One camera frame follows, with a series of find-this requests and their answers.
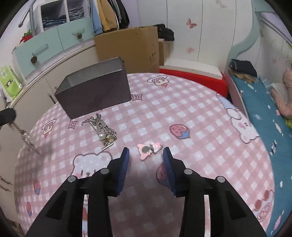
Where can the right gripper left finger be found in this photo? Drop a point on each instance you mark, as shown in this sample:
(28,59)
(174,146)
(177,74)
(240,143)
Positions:
(105,183)

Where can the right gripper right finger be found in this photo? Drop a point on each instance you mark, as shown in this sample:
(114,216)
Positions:
(186,183)

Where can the dark folded clothes on bed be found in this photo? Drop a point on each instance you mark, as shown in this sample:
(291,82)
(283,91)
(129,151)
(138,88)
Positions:
(244,67)

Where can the pink cartoon hair clip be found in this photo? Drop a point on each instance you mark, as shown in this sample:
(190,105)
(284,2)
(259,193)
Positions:
(146,150)

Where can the pink checkered tablecloth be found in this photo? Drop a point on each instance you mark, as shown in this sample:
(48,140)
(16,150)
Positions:
(200,127)

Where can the grey metal tin box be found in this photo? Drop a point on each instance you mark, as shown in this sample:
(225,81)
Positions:
(94,88)

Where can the green paper bag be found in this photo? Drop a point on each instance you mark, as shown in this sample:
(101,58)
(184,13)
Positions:
(10,83)

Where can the black bag behind box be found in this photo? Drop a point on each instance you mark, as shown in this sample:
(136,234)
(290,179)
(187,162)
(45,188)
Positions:
(164,33)

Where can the beige curved cabinet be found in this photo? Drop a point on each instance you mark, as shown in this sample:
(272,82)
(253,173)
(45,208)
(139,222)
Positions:
(32,102)

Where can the large cardboard box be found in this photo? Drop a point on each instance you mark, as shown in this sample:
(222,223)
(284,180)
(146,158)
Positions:
(137,47)

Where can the red white bench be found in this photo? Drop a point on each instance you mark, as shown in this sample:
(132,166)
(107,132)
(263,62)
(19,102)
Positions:
(207,75)

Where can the teal bed sheet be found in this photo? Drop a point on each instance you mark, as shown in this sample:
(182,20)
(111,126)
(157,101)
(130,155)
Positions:
(276,136)

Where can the mint drawer cabinet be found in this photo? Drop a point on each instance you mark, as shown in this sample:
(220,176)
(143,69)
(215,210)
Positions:
(60,25)

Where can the hanging clothes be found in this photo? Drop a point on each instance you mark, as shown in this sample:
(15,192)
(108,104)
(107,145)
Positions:
(108,16)

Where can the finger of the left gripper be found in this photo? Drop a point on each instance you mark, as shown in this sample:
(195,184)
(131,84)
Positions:
(7,116)

